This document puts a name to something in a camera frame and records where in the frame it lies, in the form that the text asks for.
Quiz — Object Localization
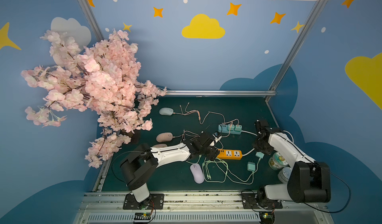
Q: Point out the aluminium rail base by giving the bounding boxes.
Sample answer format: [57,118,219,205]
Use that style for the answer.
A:
[74,191,334,224]

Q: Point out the aluminium frame back bar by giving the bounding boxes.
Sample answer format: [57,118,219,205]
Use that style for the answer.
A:
[166,90,277,97]

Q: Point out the lavender wireless mouse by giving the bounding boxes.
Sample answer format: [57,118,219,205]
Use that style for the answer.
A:
[190,163,205,184]

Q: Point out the teal power strip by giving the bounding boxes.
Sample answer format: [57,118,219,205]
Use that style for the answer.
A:
[218,124,239,134]

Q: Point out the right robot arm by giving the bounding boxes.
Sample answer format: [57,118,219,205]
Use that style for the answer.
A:
[253,120,331,203]

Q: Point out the pale blue wireless mouse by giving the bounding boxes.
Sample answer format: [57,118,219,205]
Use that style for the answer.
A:
[159,107,174,116]

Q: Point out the tin can with label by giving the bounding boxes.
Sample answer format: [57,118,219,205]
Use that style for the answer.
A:
[268,152,288,170]

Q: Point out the white power cords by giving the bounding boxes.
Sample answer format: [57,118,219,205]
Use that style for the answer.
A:
[241,130,296,157]

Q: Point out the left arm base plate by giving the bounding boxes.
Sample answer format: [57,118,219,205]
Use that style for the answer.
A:
[122,193,165,210]

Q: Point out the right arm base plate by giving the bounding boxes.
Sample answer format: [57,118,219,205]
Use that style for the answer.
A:
[240,190,283,211]

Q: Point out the orange power strip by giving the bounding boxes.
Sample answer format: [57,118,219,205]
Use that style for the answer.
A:
[217,149,243,160]

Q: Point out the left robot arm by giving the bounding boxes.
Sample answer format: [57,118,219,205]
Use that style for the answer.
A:
[119,131,222,204]

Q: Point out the pink mouse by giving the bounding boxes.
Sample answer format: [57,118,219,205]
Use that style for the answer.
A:
[153,144,167,148]
[156,132,174,143]

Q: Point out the silver tin can lying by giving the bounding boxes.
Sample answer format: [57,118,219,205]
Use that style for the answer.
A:
[278,167,292,183]

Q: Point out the pink charging cable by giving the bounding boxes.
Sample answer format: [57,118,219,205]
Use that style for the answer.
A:
[172,102,239,126]
[172,125,233,148]

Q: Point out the pink cherry blossom tree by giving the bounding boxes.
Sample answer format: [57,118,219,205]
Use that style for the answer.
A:
[21,30,166,168]

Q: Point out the green charging cable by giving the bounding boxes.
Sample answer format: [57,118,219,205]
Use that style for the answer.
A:
[202,157,262,184]
[208,159,256,185]

